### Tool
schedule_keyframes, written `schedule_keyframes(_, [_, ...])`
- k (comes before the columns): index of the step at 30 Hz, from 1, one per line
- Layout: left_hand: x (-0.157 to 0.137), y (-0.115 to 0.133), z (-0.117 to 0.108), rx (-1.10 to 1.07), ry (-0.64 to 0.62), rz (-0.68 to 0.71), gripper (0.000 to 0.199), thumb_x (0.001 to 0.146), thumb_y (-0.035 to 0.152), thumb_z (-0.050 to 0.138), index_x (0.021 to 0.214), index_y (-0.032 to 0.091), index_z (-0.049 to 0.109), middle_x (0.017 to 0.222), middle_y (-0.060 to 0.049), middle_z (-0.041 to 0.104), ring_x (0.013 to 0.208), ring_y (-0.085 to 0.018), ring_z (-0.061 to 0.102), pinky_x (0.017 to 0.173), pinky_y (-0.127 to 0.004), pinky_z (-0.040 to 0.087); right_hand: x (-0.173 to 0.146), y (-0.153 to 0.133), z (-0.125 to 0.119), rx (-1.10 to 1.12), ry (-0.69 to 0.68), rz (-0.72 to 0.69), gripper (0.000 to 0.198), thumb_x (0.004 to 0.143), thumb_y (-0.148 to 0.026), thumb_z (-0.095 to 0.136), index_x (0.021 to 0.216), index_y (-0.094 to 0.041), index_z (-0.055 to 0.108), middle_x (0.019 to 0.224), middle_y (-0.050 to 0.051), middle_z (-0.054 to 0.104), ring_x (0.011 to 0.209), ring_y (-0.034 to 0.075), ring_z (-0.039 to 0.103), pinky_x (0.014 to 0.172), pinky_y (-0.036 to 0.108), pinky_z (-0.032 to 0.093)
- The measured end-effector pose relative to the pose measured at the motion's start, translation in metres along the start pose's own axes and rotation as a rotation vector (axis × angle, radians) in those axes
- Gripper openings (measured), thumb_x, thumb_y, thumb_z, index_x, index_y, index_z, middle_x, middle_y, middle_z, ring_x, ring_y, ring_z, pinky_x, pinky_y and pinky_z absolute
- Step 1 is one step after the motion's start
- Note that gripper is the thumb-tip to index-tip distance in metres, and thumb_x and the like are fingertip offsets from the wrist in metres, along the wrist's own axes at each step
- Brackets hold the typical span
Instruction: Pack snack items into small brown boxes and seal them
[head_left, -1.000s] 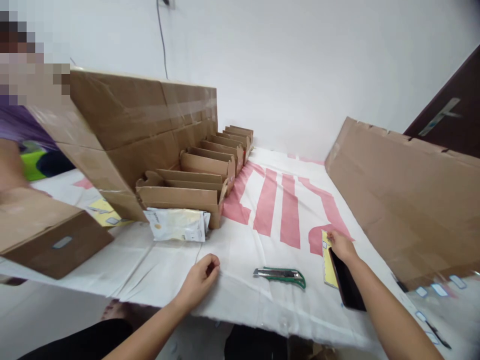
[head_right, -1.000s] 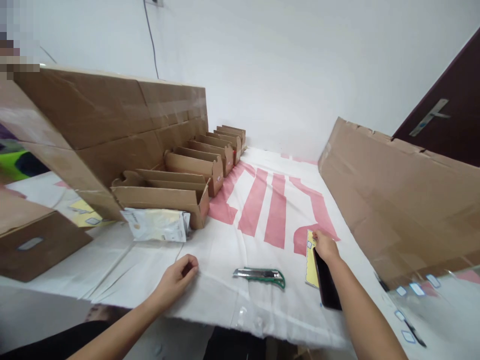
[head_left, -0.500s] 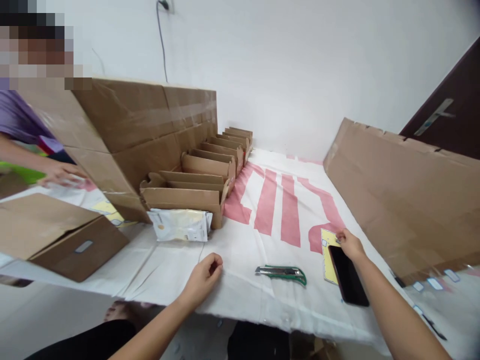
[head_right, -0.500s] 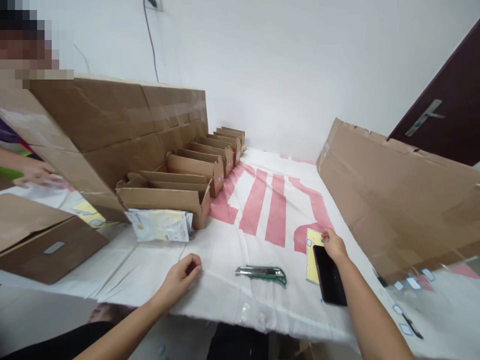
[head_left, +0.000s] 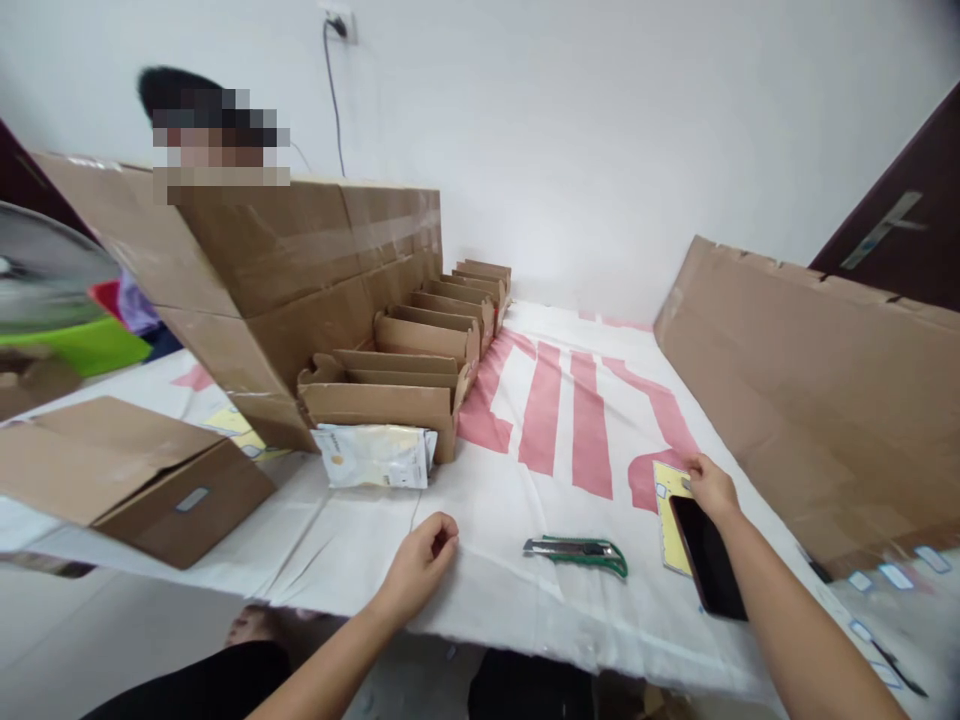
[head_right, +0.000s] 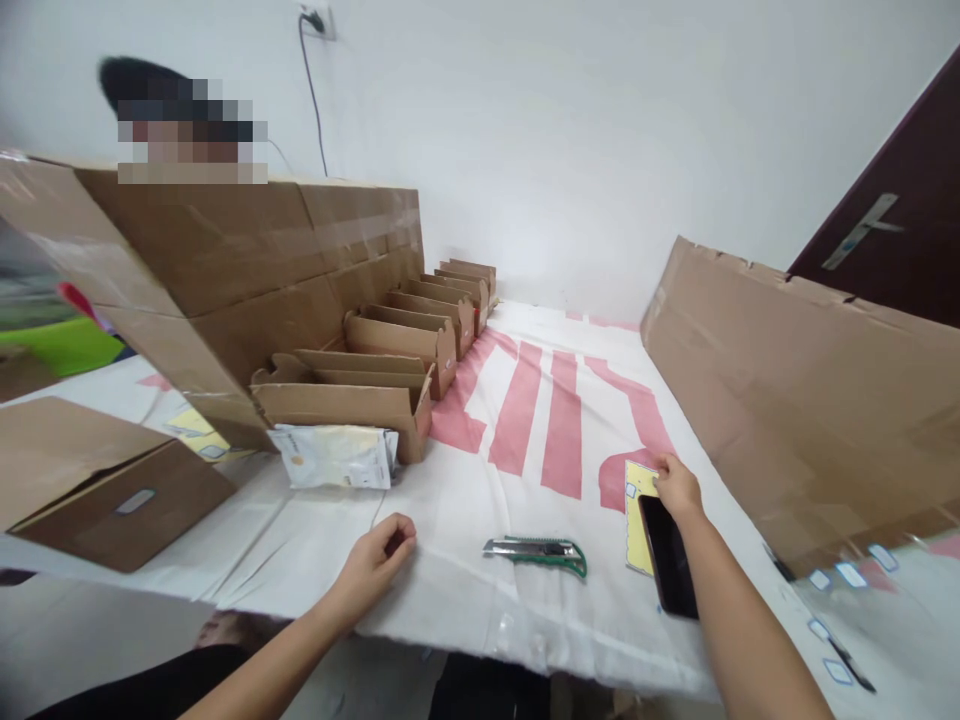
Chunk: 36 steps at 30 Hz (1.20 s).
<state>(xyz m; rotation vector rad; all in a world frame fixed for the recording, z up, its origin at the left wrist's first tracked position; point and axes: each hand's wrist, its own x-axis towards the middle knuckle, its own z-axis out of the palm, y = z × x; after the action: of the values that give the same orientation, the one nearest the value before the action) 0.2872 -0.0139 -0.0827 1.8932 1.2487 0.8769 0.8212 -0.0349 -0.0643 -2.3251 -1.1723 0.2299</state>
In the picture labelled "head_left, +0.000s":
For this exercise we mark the yellow label sheet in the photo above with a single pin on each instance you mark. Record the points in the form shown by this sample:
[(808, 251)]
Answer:
[(236, 427), (670, 517)]

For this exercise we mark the white label sheets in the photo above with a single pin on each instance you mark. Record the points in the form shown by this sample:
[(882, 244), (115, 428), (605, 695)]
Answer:
[(892, 581)]

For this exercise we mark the grey electric fan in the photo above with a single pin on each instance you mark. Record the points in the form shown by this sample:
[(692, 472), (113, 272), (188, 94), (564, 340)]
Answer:
[(45, 262)]

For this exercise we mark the dark brown door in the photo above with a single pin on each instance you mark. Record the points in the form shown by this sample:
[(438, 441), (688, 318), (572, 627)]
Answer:
[(915, 187)]

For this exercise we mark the flat cardboard sheet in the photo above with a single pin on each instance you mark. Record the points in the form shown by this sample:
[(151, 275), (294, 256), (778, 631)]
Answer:
[(817, 390)]

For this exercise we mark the person's right fingers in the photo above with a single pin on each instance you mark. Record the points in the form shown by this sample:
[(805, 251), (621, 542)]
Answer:
[(699, 469)]

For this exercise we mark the wall socket with plug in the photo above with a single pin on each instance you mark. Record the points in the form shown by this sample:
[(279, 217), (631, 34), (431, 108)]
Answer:
[(339, 19)]

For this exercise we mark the small brown cardboard box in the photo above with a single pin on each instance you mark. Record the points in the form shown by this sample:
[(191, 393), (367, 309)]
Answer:
[(34, 379)]

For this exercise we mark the green utility knife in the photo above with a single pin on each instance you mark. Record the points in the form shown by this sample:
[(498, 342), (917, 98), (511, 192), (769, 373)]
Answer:
[(581, 553)]

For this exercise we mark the row of small cardboard boxes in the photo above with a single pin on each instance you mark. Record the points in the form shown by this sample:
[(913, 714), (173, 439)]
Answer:
[(420, 352)]

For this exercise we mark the stack of white packets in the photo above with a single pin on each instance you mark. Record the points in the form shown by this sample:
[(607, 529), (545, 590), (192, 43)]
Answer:
[(371, 456)]

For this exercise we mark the person's legs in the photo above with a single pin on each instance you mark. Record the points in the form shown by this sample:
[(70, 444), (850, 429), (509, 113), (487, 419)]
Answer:
[(195, 686)]

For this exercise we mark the black smartphone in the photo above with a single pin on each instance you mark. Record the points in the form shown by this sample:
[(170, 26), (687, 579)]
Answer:
[(709, 559)]

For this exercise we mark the white cloth with red print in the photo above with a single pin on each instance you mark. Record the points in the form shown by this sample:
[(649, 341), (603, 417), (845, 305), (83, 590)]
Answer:
[(480, 517)]

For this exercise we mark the person's left fingers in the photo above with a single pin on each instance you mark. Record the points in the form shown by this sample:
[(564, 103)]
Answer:
[(445, 534)]

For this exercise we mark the large brown cardboard carton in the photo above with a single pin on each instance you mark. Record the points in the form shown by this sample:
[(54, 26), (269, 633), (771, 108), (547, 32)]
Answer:
[(247, 240), (247, 367)]

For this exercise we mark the black pen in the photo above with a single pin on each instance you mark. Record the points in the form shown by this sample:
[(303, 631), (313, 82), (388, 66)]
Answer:
[(896, 666)]

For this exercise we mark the purple cloth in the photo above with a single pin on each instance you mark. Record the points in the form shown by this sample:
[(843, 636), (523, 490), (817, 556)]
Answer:
[(139, 307)]

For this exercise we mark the person's left hand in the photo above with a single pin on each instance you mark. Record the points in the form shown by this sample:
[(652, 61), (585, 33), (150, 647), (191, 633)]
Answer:
[(420, 551)]

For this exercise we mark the red plastic container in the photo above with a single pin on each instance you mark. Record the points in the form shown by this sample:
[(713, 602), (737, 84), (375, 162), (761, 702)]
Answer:
[(106, 298)]

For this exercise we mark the person's right hand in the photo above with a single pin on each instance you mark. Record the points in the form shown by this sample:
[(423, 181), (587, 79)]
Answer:
[(716, 487)]

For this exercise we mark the open brown cardboard box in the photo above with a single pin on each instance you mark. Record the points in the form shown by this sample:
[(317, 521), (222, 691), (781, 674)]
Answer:
[(135, 472)]

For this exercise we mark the green plastic bin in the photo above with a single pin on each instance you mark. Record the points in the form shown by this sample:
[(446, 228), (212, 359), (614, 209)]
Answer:
[(82, 349)]

